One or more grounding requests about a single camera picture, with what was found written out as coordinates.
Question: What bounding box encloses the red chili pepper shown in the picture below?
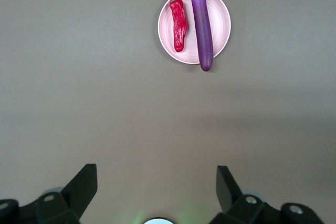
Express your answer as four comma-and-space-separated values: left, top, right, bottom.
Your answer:
162, 0, 189, 54

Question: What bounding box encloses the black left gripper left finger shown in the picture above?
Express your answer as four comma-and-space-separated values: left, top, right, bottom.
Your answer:
35, 163, 98, 224

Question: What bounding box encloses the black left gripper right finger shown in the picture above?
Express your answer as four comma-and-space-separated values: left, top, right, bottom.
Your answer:
211, 165, 283, 224

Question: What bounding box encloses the long purple eggplant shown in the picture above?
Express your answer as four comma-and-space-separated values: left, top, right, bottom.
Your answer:
190, 0, 213, 72

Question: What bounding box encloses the pink plate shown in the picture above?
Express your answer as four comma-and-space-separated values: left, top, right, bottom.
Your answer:
157, 0, 232, 65

